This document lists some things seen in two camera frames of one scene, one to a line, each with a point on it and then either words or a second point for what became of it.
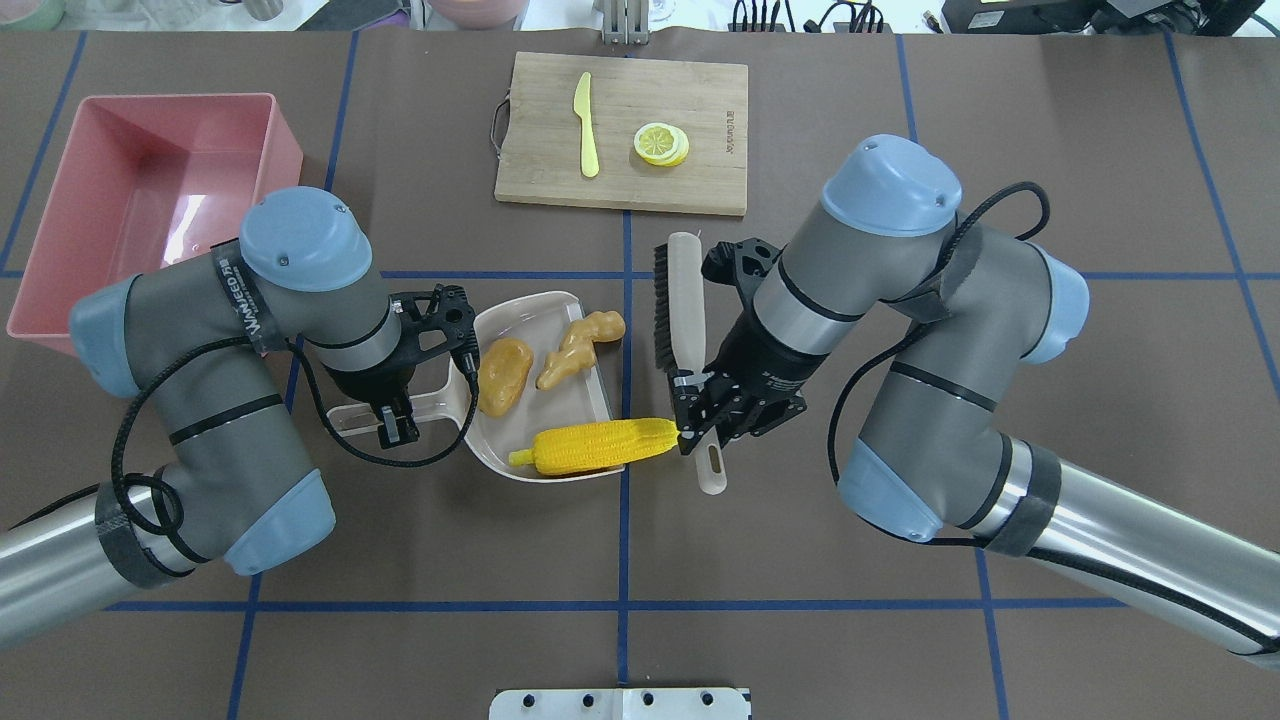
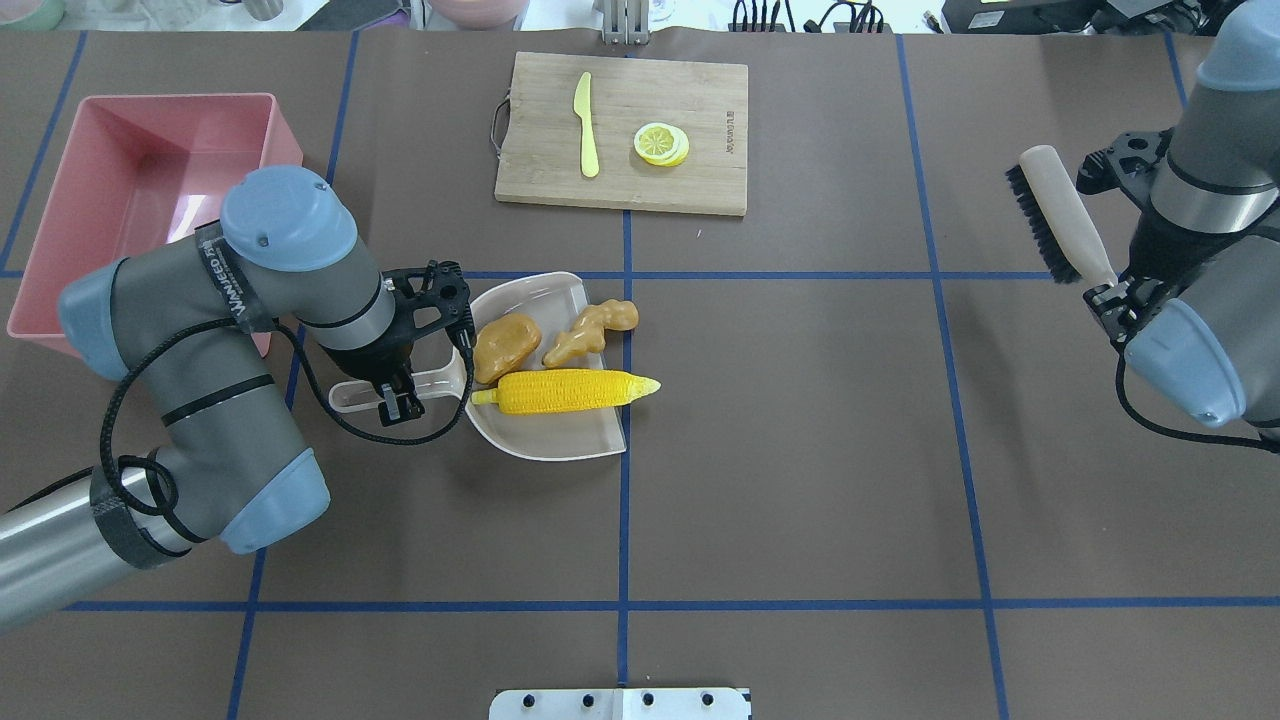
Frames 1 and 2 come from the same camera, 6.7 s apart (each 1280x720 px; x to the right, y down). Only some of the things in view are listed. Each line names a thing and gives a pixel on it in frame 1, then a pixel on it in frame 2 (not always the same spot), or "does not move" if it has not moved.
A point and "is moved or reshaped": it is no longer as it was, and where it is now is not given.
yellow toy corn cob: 577,447 → 566,391
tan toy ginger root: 576,349 is moved or reshaped
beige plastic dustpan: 542,320 is moved or reshaped
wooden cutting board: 627,133 does not move
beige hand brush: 680,317 → 1065,239
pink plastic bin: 145,180 does not move
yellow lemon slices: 661,144 does not move
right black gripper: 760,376 → 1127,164
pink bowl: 478,15 does not move
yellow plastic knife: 582,105 does not move
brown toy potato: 503,368 → 503,343
